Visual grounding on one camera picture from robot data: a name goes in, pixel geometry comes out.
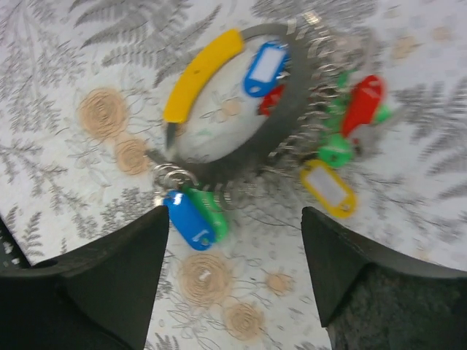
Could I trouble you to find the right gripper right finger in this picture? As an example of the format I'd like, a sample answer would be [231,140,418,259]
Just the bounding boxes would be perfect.
[301,207,466,349]

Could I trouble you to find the yellow key tag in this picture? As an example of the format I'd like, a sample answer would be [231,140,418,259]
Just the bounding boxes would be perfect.
[299,160,357,219]

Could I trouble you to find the red key tag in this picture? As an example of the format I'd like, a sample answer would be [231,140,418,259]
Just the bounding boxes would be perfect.
[341,74,387,139]

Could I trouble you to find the metal key organizer ring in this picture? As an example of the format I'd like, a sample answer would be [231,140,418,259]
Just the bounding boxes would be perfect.
[145,21,369,205]

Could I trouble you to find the blue tag key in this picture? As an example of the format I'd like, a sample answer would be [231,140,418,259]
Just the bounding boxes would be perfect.
[153,167,215,251]

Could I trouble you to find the green tag key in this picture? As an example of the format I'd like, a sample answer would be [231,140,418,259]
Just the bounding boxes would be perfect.
[182,186,229,242]

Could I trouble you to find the blue key tag on ring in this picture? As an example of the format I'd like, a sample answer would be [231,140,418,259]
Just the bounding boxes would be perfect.
[243,41,289,98]

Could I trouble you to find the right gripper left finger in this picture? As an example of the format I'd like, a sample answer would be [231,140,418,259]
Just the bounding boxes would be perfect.
[1,206,169,349]

